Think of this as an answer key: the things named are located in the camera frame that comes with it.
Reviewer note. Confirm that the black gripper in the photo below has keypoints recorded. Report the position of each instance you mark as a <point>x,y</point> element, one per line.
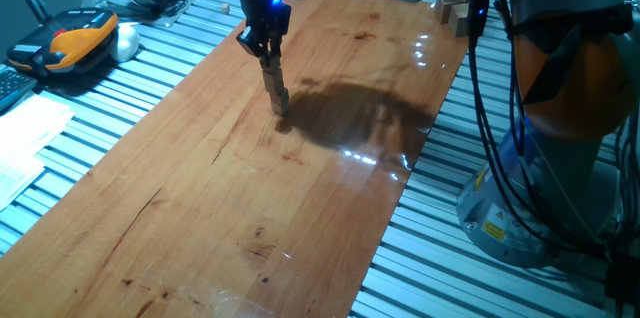
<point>265,15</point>

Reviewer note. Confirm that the small wooden cube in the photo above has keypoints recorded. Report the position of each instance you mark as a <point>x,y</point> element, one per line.
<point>273,77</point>
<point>270,63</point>
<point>280,99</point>
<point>276,88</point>
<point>281,109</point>

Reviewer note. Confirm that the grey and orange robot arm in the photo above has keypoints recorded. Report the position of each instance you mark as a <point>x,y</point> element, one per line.
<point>560,168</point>

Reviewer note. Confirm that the tiny wooden cube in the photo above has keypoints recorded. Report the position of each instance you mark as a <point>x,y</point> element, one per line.
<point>225,8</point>

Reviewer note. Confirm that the white rounded object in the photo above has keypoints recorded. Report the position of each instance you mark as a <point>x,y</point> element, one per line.
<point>126,43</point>

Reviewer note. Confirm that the orange black teach pendant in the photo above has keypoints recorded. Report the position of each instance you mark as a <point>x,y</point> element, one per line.
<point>75,38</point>

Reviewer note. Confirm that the glossy wooden board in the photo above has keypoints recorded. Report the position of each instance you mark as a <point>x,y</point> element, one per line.
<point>200,233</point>

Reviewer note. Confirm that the white paper sheets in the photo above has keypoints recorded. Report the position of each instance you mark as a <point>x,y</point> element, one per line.
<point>30,133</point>

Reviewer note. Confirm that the dark computer keyboard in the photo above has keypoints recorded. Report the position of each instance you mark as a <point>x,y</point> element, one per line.
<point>12,88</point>

